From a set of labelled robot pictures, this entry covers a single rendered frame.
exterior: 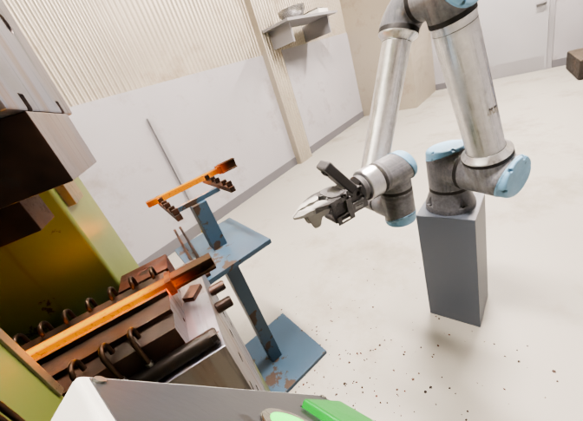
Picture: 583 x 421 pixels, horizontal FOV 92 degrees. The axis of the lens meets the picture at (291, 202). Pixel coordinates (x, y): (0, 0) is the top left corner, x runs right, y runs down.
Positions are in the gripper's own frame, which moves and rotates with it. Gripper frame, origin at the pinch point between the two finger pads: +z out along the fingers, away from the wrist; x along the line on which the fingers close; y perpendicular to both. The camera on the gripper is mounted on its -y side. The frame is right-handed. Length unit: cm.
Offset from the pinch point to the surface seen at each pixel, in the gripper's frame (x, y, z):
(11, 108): -16, -37, 33
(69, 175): -12.4, -27.8, 33.1
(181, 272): -1.4, -1.2, 29.1
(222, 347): -15.9, 8.6, 27.6
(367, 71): 411, 16, -378
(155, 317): -7.9, 1.0, 35.8
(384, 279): 56, 100, -60
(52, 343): -1, -1, 54
